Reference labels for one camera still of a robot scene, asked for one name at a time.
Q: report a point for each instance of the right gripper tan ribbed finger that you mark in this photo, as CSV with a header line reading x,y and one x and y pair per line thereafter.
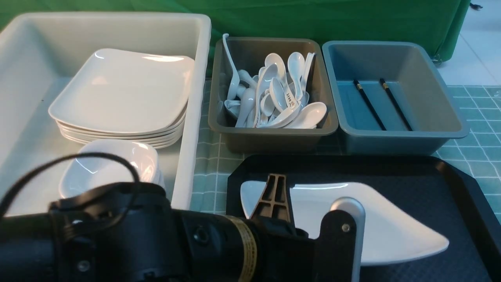
x,y
275,202

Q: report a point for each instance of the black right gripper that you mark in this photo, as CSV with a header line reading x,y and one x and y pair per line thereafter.
x,y
153,243

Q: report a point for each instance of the right gripper silver-tipped finger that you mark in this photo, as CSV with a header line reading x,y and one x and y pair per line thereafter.
x,y
338,249

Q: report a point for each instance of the white square rice plate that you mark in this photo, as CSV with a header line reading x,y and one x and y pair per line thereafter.
x,y
391,236

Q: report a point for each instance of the black chopstick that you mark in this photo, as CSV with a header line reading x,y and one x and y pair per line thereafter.
x,y
395,104
369,104

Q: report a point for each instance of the stack of small white bowls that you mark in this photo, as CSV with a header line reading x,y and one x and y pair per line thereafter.
x,y
88,173

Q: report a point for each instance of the pile of white spoons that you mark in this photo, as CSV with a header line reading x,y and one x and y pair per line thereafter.
x,y
277,97

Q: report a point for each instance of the grey-brown spoon bin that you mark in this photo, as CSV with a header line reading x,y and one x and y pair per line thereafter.
x,y
249,53

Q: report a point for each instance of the black serving tray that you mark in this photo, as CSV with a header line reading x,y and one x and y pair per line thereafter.
x,y
428,188

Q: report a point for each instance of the stack of white square plates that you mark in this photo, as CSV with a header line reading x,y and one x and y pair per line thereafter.
x,y
128,96

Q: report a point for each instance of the blue-grey plastic bin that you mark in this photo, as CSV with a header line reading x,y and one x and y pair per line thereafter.
x,y
414,81

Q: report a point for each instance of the teal checkered tablecloth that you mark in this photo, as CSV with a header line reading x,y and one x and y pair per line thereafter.
x,y
478,154

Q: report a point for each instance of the large white plastic tub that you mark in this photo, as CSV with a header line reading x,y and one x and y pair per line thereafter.
x,y
41,52

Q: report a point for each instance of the green cloth backdrop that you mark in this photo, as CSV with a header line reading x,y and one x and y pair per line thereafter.
x,y
433,24

